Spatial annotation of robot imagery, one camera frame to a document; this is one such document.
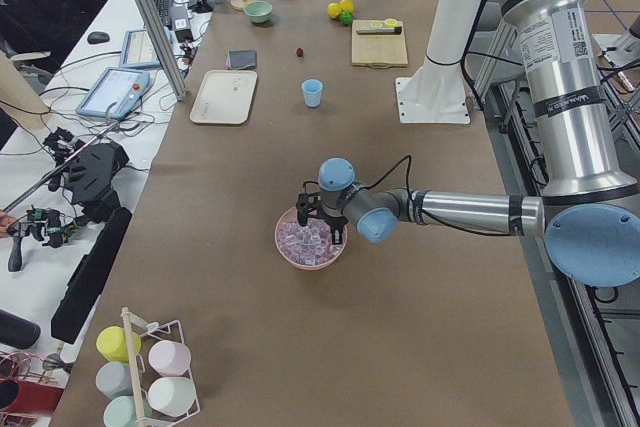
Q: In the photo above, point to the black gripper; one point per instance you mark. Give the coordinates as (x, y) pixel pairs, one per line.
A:
(330, 221)

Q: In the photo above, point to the clear ice cubes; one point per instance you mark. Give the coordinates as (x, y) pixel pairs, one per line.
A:
(307, 244)

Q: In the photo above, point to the light blue cup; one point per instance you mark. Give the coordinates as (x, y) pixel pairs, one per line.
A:
(312, 90)

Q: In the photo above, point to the pink cup in rack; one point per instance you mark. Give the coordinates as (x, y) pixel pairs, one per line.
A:
(170, 358)

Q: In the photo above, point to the white cup in rack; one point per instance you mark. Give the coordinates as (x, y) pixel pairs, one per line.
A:
(172, 396)

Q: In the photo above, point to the yellow cup in rack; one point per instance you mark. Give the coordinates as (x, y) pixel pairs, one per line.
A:
(111, 344)

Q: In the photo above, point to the grey cup in rack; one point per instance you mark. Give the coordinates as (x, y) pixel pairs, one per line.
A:
(113, 380)

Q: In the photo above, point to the mint cup in rack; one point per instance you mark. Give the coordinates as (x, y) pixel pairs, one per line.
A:
(120, 412)

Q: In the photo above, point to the pink bowl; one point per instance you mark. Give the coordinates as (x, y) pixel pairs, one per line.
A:
(310, 247)

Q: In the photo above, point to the cream serving tray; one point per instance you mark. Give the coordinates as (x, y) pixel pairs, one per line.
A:
(224, 97)

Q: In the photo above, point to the wooden cutting board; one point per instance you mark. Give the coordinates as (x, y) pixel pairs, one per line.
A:
(377, 51)

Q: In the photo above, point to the grey folded cloth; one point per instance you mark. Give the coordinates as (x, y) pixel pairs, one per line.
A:
(241, 59)

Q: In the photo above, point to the green lime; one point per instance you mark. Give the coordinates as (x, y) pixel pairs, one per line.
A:
(346, 18)

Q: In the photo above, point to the steel muddler black cap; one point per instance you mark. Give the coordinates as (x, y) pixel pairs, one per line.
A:
(379, 30)

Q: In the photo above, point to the yellow lemon lower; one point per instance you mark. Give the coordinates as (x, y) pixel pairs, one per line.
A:
(333, 10)

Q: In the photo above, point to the yellow lemon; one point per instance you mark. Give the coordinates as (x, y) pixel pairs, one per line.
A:
(333, 10)
(347, 6)

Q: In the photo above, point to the yellow lemon upper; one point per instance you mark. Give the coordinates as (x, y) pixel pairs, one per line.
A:
(347, 6)

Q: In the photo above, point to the mint green bowl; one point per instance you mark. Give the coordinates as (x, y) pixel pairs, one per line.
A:
(258, 12)

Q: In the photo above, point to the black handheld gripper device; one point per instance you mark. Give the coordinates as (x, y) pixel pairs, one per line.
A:
(86, 170)

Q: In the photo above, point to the black long bar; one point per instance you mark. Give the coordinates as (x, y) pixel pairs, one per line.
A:
(88, 280)

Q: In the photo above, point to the blue teach pendant near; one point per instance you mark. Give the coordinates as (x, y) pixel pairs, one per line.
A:
(115, 94)

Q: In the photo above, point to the blue teach pendant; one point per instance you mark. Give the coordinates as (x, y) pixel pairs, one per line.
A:
(115, 94)
(138, 51)

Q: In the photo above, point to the blue teach pendant far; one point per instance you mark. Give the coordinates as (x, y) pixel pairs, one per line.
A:
(138, 51)

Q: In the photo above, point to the black keyboard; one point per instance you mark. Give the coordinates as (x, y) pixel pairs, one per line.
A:
(163, 8)

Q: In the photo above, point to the black computer mouse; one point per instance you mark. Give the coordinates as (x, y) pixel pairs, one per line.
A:
(98, 37)

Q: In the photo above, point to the seated person in black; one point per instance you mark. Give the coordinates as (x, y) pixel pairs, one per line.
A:
(52, 26)

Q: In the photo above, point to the white wire cup rack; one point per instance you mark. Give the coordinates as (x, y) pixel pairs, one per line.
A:
(140, 336)

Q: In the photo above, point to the aluminium frame post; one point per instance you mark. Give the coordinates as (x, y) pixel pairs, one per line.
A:
(162, 47)

